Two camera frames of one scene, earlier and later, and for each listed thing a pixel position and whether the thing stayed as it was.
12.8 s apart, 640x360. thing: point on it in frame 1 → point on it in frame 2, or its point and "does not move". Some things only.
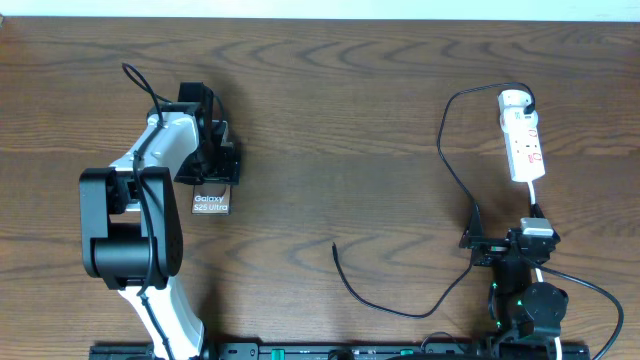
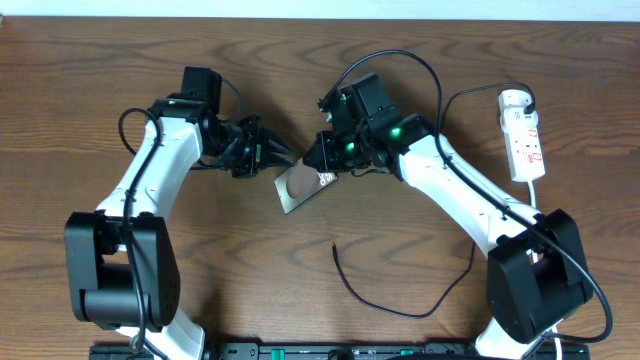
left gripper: (220, 167) → (252, 148)
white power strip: (523, 144) does not move
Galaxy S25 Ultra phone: (211, 199) → (300, 183)
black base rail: (424, 351) does not move
